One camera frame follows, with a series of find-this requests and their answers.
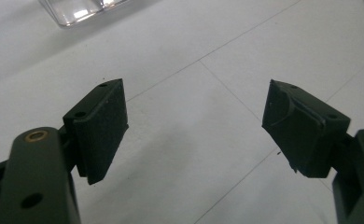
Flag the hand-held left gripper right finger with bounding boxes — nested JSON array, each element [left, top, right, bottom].
[[261, 78, 352, 179]]

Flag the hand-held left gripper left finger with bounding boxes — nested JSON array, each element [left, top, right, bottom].
[[62, 77, 130, 186]]

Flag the clear plastic container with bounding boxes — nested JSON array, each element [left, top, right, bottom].
[[38, 0, 132, 28]]

